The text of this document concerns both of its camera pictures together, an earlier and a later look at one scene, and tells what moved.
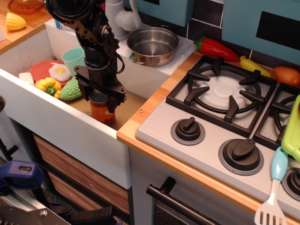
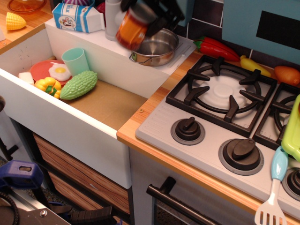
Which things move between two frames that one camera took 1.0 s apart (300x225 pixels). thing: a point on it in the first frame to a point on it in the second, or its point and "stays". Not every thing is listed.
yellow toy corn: x=14 y=22 stays
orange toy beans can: x=100 y=109 to x=132 y=29
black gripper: x=104 y=76 to x=168 y=12
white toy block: x=27 y=77 stays
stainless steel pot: x=152 y=46 stays
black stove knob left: x=187 y=131 stays
